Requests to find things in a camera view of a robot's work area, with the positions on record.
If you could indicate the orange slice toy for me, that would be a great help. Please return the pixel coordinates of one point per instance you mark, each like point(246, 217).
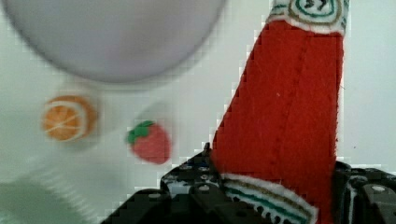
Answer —
point(69, 118)

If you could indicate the green oval colander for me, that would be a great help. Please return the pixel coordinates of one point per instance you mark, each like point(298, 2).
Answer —
point(44, 198)

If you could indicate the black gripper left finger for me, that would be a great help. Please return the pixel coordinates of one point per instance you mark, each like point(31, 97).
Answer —
point(192, 193)

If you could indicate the red plush ketchup bottle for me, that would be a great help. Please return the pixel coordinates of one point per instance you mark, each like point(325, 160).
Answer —
point(275, 147)

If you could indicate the lilac round plate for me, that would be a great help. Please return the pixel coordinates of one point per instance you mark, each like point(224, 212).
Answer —
point(114, 41)

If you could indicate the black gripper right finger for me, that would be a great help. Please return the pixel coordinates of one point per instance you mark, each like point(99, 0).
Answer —
point(363, 195)

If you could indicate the plush strawberry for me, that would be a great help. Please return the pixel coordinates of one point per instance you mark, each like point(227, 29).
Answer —
point(150, 142)

